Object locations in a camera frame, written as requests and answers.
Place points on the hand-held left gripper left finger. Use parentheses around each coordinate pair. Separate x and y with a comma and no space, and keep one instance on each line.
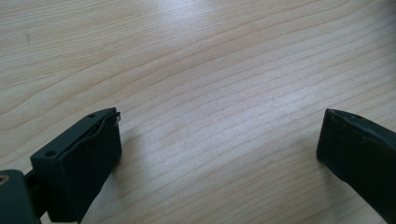
(77,171)

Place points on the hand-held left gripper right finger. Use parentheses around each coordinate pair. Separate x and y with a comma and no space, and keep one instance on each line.
(358,149)

